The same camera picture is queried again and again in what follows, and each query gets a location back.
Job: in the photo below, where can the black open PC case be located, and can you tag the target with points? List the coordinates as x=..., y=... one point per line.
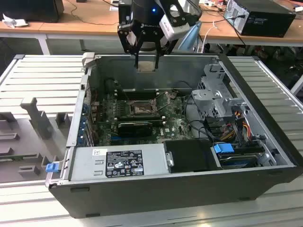
x=142, y=196

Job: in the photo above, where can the silver CPU plate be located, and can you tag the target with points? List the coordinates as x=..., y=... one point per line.
x=146, y=66

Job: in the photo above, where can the blue case latch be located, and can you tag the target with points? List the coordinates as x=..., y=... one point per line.
x=52, y=167

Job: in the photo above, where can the pale blue teach pendant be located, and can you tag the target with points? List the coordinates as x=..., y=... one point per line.
x=189, y=37

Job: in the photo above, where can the large black box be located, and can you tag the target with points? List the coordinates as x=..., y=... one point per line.
x=30, y=9

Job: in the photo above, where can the green RAM stick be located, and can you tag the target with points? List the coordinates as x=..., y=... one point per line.
x=14, y=157

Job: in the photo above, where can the crumpled white paper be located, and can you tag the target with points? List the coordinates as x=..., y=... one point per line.
x=14, y=22

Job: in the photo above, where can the black RAM slot bank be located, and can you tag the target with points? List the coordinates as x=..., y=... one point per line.
x=139, y=117
x=135, y=94

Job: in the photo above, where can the blue disk carrier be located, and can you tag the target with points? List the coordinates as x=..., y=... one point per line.
x=223, y=149

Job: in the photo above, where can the CPU socket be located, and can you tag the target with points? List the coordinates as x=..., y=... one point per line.
x=139, y=105

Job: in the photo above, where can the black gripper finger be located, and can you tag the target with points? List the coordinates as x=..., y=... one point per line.
x=127, y=40
x=166, y=47

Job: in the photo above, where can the silver drive cage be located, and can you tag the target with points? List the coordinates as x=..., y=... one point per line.
x=206, y=97

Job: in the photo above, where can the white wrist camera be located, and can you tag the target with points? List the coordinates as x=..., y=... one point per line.
x=174, y=29

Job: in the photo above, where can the wooden desk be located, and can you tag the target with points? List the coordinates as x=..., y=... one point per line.
x=90, y=28

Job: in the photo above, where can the blue card retention clips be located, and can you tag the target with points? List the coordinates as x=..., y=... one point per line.
x=83, y=123

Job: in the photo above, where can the green motherboard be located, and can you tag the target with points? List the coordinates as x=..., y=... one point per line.
x=170, y=132

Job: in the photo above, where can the small black upright box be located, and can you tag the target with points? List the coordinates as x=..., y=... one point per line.
x=124, y=14

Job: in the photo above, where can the black desktop computer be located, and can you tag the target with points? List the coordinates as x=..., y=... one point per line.
x=267, y=21

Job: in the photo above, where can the grey parts rack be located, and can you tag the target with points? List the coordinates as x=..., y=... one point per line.
x=38, y=118

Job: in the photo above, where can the black plastic shroud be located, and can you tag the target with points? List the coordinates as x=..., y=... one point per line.
x=189, y=156

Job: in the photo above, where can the grey power supply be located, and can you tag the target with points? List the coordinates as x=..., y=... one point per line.
x=82, y=165

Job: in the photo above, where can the hard disk drive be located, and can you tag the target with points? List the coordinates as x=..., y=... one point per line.
x=236, y=162

